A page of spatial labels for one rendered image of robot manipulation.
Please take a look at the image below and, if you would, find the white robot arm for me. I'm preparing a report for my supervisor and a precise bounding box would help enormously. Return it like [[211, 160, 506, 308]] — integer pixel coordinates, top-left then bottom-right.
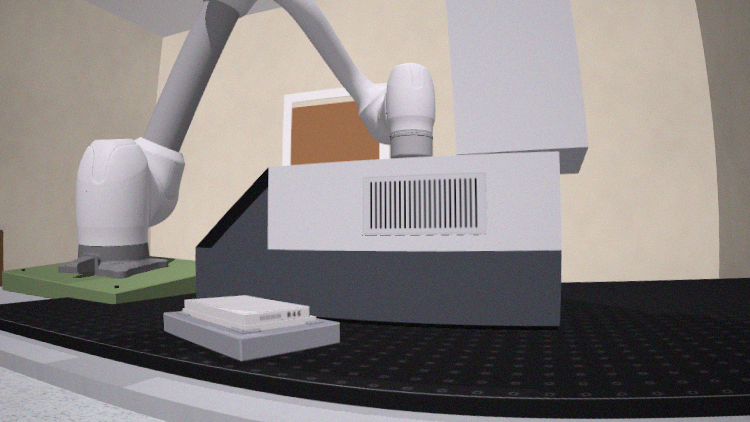
[[58, 0, 435, 278]]

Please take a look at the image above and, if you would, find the grey lab machine housing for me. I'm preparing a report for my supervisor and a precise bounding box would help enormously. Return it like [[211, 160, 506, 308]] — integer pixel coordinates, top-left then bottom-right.
[[195, 0, 588, 327]]

